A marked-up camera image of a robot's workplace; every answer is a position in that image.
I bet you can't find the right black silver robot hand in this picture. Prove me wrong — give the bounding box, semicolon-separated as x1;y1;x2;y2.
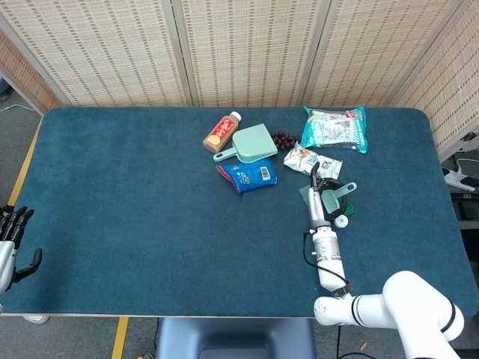
307;162;349;230

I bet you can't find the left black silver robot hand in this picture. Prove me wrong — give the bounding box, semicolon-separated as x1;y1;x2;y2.
0;206;43;296

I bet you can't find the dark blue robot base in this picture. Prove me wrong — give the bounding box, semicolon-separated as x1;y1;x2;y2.
155;317;317;359

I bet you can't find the brown bottle with red label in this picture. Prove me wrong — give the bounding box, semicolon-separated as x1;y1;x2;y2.
202;111;242;153

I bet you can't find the white silver snack bag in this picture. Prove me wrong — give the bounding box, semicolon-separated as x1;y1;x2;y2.
283;141;344;180

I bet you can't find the white table foot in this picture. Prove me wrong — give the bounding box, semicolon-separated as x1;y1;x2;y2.
22;313;51;325

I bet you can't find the blue snack packet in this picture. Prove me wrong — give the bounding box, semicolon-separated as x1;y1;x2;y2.
216;158;279;194

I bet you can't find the dark red grape bunch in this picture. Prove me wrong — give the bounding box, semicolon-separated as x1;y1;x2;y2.
270;130;302;151

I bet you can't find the teal white snack bag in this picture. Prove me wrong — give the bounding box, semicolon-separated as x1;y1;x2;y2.
300;105;368;155

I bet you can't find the mint green dustpan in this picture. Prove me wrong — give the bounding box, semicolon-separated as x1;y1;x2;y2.
213;124;278;164

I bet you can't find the blue felt table mat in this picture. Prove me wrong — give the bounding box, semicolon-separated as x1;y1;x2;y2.
0;107;479;321

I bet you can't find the white power strip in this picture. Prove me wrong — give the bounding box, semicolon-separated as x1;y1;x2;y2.
443;159;479;192

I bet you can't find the black box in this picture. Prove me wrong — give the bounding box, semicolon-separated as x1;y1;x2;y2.
451;192;479;227

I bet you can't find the woven bamboo screen panel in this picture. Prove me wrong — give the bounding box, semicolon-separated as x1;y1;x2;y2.
0;29;63;113
171;0;332;108
302;0;471;108
0;0;194;108
388;0;479;162

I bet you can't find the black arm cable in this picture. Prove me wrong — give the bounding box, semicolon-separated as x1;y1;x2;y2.
302;230;353;295

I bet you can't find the white floor cable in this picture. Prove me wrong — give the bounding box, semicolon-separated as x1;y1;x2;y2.
0;103;37;113

